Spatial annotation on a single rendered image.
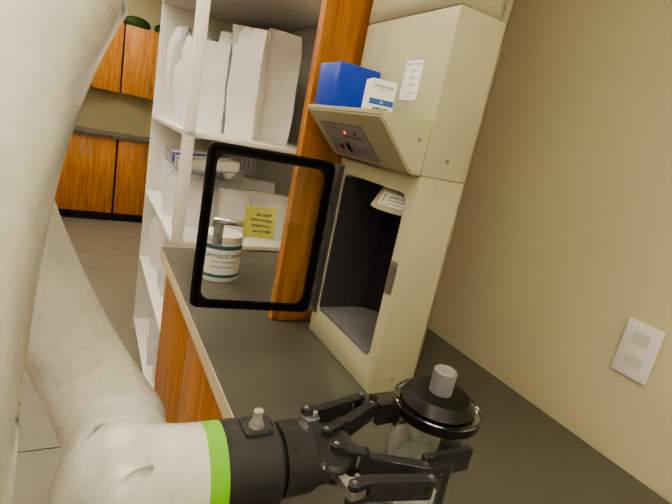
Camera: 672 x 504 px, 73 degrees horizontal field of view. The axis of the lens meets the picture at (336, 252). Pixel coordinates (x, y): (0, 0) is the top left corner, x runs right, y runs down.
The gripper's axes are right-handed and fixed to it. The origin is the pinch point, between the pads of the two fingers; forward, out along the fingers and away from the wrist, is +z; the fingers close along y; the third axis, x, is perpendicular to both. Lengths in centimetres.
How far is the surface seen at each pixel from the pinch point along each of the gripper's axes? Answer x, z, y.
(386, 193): -23, 18, 47
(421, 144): -35, 14, 34
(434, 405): -5.9, -2.5, -2.3
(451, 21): -56, 16, 36
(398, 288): -6.1, 16.8, 33.7
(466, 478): 18.2, 20.2, 7.8
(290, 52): -64, 36, 173
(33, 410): 112, -57, 176
